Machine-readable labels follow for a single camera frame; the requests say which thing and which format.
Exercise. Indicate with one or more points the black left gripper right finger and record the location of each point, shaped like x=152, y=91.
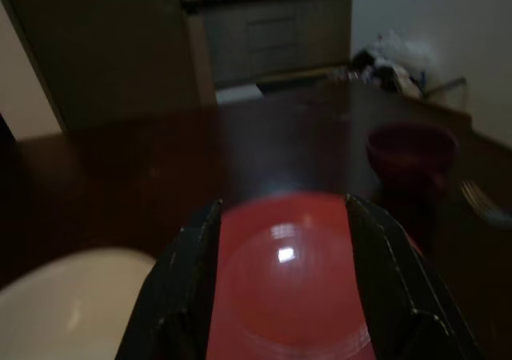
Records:
x=400, y=296

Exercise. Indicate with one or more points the tall grey cabinet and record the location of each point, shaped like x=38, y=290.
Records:
x=112, y=48

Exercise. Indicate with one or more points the grey kitchen drawer cabinets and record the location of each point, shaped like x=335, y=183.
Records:
x=272, y=36

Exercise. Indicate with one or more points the silver metal fork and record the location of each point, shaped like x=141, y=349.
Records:
x=480, y=206

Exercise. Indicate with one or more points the cardboard box with rubbish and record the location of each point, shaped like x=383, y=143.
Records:
x=384, y=72

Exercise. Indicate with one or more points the white round plate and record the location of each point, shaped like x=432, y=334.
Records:
x=60, y=308

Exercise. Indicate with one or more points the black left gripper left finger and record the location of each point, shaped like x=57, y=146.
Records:
x=176, y=296

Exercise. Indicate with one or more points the pink round plate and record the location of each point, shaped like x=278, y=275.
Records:
x=280, y=292

